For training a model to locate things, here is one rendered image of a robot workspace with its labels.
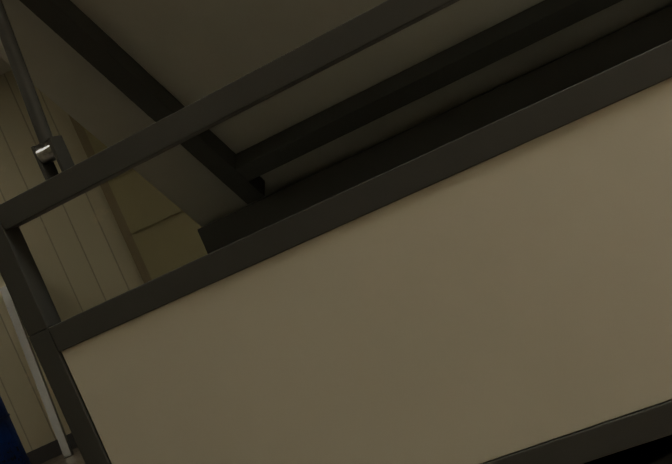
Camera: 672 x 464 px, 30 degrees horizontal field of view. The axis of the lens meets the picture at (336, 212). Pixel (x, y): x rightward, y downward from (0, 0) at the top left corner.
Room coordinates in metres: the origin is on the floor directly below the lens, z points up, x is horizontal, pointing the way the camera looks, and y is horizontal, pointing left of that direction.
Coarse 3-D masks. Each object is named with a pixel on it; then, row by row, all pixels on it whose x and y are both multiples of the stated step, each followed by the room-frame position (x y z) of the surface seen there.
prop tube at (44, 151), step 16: (0, 0) 1.85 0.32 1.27; (0, 16) 1.84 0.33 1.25; (0, 32) 1.84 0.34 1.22; (16, 48) 1.84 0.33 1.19; (16, 64) 1.84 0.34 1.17; (16, 80) 1.84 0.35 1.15; (32, 96) 1.83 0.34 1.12; (32, 112) 1.83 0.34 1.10; (48, 128) 1.83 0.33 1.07; (48, 144) 1.81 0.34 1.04; (48, 160) 1.83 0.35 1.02
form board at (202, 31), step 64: (128, 0) 2.00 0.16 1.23; (192, 0) 2.01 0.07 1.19; (256, 0) 2.01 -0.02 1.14; (320, 0) 2.01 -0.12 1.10; (384, 0) 2.02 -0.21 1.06; (512, 0) 2.02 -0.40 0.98; (640, 0) 2.03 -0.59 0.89; (64, 64) 2.11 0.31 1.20; (192, 64) 2.11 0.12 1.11; (256, 64) 2.12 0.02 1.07; (384, 64) 2.12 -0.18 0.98; (512, 64) 2.13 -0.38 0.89; (128, 128) 2.22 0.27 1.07; (256, 128) 2.23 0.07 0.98; (384, 128) 2.24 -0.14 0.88; (192, 192) 2.36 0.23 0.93
